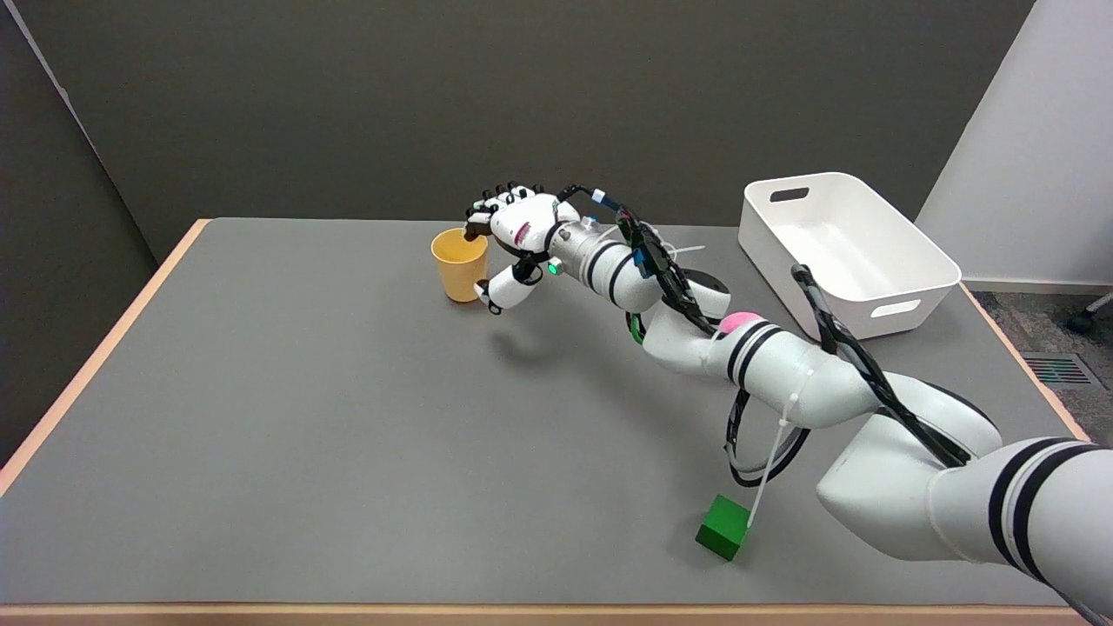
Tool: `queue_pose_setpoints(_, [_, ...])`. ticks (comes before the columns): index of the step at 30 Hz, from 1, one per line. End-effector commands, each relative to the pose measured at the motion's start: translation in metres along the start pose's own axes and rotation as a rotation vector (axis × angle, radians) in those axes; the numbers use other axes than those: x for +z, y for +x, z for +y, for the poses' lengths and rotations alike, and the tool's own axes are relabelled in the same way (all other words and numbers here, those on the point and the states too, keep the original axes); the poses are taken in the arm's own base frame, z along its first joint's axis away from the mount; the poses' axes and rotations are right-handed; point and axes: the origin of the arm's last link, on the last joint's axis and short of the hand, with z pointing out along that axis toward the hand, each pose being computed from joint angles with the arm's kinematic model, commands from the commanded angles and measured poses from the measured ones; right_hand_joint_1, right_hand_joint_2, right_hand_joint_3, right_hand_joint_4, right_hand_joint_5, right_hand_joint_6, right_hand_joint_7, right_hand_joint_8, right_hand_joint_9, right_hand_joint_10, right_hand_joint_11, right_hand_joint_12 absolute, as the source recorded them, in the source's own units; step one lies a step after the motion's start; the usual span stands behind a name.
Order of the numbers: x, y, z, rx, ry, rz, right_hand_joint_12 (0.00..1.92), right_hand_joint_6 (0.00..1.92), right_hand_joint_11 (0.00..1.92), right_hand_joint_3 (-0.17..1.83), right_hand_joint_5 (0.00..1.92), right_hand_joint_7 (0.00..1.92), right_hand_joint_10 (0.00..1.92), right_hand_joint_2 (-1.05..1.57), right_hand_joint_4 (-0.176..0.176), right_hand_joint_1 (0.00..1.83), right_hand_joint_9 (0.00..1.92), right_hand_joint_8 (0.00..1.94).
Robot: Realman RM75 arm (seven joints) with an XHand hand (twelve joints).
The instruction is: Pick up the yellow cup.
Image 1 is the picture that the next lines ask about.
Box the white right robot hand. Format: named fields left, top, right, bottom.
left=463, top=182, right=581, bottom=316

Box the yellow cup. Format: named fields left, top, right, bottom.
left=430, top=228, right=490, bottom=303

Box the white plastic bin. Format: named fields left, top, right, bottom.
left=738, top=172, right=963, bottom=340

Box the green cube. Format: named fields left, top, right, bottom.
left=695, top=494, right=751, bottom=562

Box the floor vent grille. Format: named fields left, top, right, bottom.
left=1022, top=352, right=1107, bottom=390

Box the black chair caster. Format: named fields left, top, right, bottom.
left=1067, top=293, right=1113, bottom=336

